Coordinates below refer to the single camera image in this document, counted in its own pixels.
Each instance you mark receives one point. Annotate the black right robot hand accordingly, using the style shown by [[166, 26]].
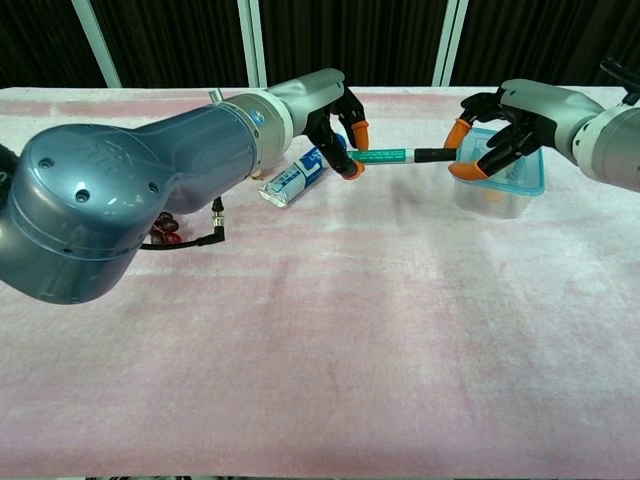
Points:
[[545, 110]]

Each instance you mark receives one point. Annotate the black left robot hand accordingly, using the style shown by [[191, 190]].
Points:
[[315, 97]]

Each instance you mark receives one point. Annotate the green marker pen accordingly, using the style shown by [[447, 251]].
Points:
[[385, 155]]

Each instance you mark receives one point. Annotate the black marker cap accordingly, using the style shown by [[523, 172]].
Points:
[[435, 154]]

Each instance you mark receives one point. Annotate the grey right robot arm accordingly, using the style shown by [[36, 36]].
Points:
[[615, 145]]

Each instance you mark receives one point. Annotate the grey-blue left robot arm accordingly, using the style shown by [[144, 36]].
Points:
[[125, 190]]

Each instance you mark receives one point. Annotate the blue rimmed container lid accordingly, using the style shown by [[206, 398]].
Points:
[[535, 182]]

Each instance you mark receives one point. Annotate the dark pleated curtain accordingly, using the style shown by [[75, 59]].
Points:
[[350, 35]]

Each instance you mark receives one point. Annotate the blue white toothpaste tube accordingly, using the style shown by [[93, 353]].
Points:
[[290, 182]]

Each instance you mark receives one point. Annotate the orange item in container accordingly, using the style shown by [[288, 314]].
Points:
[[495, 197]]

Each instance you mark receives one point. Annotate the clear plastic food container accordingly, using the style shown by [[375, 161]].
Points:
[[492, 207]]

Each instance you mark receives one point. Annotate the dark red grape bunch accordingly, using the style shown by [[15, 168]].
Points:
[[167, 229]]

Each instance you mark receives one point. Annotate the pink plush table cloth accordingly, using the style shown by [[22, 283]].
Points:
[[320, 375]]

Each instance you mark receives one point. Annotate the white frame post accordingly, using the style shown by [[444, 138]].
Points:
[[450, 40], [97, 45], [252, 40]]

